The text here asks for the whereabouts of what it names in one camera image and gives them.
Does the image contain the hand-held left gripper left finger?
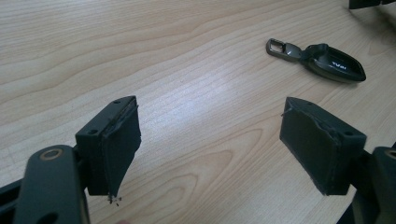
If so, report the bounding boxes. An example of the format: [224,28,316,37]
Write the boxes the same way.
[75,95,142,207]

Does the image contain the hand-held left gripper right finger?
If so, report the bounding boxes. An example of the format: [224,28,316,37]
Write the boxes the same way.
[278,96,368,196]

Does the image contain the black car key fob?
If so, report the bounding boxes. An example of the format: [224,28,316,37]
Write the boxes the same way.
[265,37,367,84]

